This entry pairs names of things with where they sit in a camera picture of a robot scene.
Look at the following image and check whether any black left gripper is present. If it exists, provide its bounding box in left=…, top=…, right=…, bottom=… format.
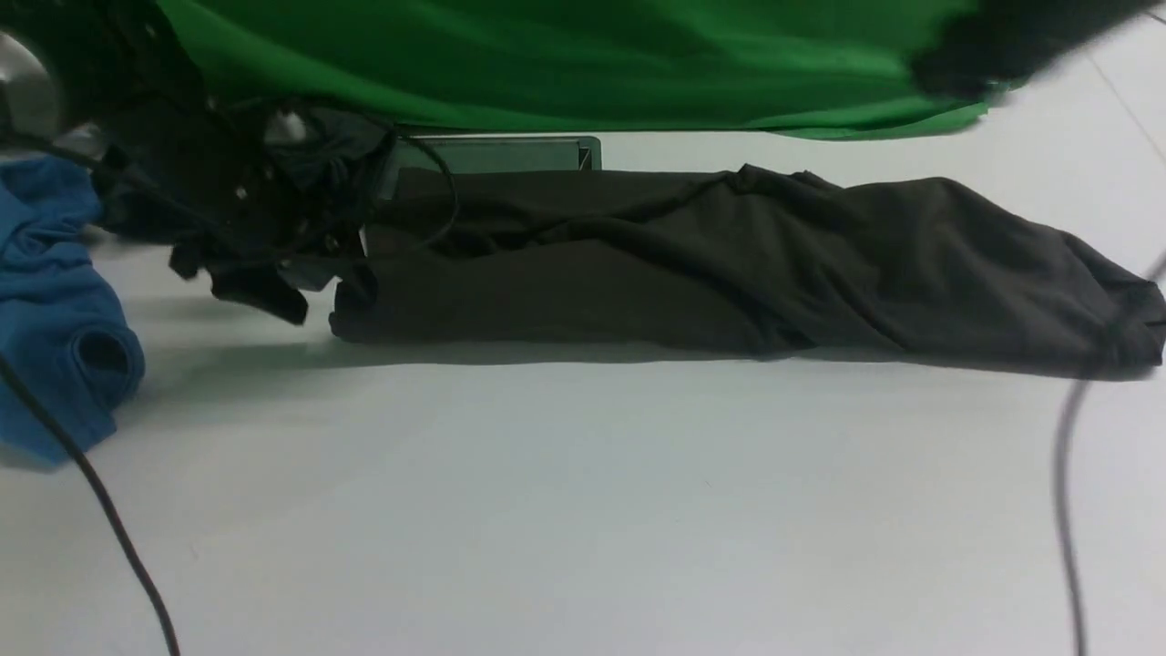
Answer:
left=96, top=99, right=378, bottom=324

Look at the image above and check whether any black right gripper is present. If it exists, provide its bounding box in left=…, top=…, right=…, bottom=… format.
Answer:
left=911, top=1, right=1156, bottom=99

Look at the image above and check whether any dark gray long-sleeve top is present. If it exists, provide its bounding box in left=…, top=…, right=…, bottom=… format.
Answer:
left=330, top=165, right=1163, bottom=376

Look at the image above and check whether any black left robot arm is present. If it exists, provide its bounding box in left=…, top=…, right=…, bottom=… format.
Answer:
left=3, top=1, right=379, bottom=324

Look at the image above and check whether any dark teal crumpled garment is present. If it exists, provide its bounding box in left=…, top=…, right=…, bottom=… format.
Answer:
left=265, top=107, right=396, bottom=198

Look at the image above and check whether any green backdrop cloth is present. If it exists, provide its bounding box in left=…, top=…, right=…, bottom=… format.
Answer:
left=161, top=1, right=992, bottom=140

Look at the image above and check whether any blue crumpled garment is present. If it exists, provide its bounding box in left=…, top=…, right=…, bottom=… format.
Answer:
left=1, top=157, right=145, bottom=451

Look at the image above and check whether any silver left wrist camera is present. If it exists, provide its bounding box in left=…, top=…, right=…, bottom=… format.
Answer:
left=262, top=110, right=312, bottom=147

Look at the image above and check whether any metal table cable hatch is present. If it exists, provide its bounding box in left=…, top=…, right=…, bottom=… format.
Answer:
left=420, top=136, right=600, bottom=174

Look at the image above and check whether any black left camera cable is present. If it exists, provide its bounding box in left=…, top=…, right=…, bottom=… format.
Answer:
left=0, top=132, right=458, bottom=656

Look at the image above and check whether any black camera cable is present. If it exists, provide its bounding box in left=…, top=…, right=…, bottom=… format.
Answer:
left=1052, top=253, right=1166, bottom=656
left=0, top=132, right=458, bottom=656

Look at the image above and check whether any black right camera cable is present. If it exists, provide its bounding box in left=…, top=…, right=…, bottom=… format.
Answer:
left=1052, top=253, right=1166, bottom=656

